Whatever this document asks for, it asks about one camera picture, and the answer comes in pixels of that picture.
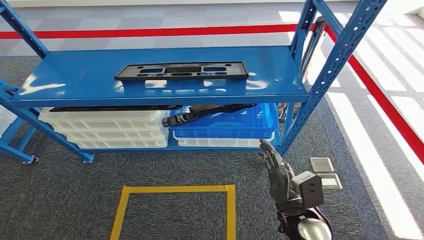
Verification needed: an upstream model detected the flat black plastic part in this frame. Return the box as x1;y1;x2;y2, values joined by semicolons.
48;104;184;113

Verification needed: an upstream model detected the blue plastic crate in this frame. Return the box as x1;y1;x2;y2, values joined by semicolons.
171;102;280;140

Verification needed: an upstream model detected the long black plastic part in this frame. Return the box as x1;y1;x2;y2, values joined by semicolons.
161;103;258;128

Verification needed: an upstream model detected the red floor tape strip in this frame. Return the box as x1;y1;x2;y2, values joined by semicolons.
0;23;316;40
323;24;424;166

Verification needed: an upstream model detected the yellow floor tape square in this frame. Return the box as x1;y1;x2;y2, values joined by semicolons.
109;184;237;240

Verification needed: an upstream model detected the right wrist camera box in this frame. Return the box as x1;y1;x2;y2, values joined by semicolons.
291;170;325;211

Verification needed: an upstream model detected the black plastic panel part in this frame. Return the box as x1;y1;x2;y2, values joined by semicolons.
114;60;250;82

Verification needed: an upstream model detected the silver floor socket plate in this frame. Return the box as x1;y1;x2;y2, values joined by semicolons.
309;156;335;174
319;172;343;191

